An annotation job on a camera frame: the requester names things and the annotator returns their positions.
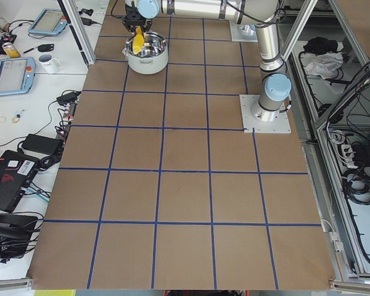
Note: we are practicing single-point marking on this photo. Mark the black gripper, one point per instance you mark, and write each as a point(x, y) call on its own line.
point(137, 23)

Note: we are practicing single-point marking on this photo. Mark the yellow corn cob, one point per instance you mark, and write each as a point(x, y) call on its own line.
point(138, 41)

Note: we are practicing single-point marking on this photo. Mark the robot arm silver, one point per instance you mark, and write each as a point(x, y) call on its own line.
point(261, 14)

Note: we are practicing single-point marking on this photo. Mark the white steel cooking pot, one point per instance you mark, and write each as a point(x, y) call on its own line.
point(153, 56)

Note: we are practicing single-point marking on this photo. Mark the teach pendant far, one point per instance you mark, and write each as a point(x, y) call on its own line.
point(49, 22)

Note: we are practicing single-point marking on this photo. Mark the teach pendant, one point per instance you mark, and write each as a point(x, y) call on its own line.
point(16, 75)
point(49, 22)

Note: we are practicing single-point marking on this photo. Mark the white mug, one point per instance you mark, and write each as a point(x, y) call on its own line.
point(50, 64)

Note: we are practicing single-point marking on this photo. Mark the black power adapter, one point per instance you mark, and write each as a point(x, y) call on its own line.
point(68, 97)

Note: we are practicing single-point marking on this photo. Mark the yellow drink can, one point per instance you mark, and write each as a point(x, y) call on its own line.
point(10, 50)

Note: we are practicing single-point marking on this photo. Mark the teach pendant near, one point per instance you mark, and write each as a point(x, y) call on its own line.
point(16, 75)

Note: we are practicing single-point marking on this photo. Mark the large black power brick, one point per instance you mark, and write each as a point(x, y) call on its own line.
point(42, 144)

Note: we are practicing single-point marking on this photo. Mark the black laptop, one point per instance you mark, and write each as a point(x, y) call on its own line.
point(17, 171)

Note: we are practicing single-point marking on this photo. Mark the aluminium frame post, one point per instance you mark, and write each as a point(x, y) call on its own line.
point(68, 7)

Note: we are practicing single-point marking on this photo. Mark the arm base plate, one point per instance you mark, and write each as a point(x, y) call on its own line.
point(243, 33)
point(258, 120)

